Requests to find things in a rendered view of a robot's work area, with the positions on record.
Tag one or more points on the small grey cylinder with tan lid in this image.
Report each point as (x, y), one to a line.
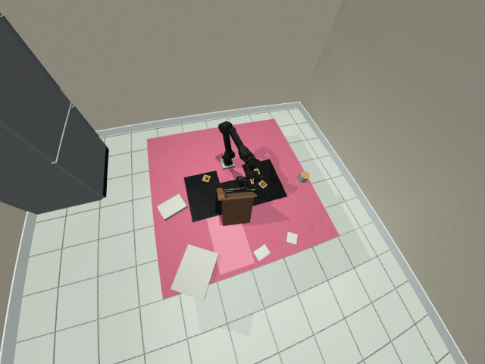
(303, 176)

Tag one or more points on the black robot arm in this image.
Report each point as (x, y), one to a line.
(227, 129)

